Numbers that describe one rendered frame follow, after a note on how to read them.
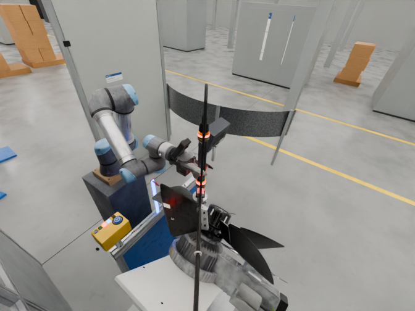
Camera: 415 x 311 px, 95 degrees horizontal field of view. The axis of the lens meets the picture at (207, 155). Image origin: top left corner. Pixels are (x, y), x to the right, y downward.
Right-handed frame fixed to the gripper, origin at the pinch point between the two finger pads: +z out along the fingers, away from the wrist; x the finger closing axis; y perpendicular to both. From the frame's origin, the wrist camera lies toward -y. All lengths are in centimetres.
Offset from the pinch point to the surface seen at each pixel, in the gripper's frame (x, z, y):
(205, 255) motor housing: 14.8, 12.0, 33.2
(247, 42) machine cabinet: -593, -258, 43
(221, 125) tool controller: -73, -36, 26
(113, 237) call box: 31, -34, 46
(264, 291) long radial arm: 11, 38, 37
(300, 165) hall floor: -239, 31, 150
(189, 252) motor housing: 17.7, 5.1, 34.2
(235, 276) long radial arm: 12.4, 26.1, 38.1
